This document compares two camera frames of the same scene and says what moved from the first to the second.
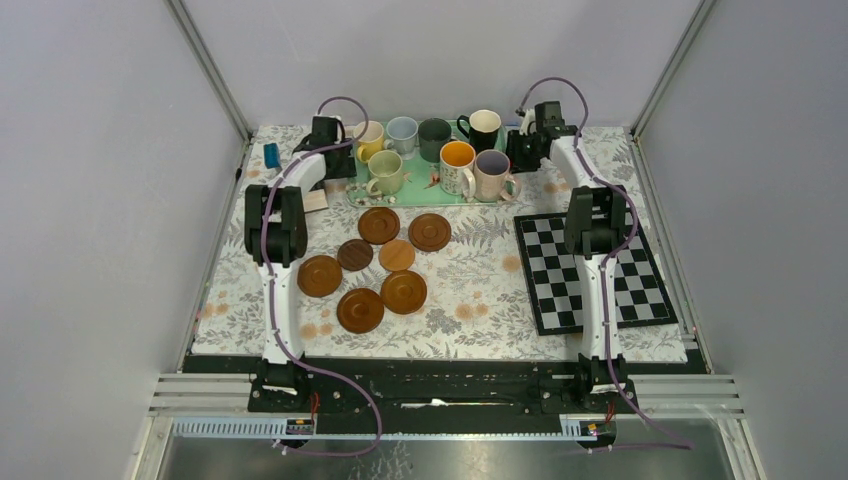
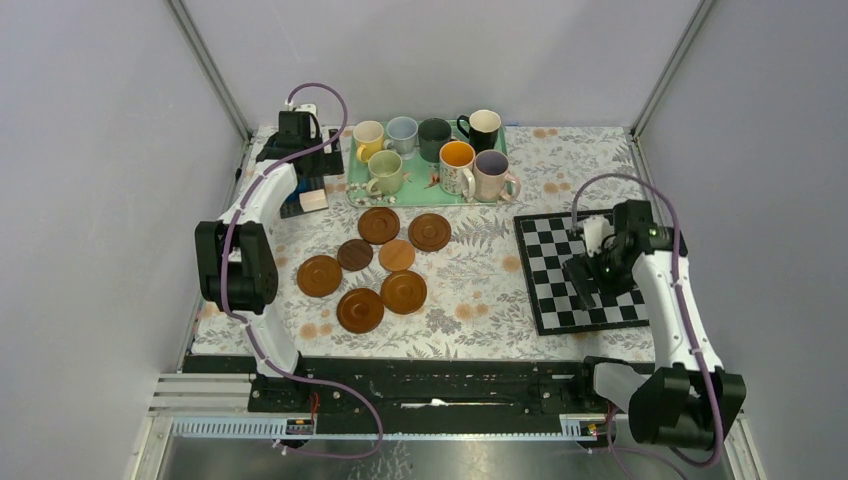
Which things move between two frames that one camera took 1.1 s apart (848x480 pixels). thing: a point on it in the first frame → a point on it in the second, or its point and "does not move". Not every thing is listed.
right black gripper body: x=522 y=151 → x=610 y=275
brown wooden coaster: x=378 y=225 does not move
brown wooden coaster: x=429 y=232 does not move
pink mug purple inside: x=492 y=179 does not move
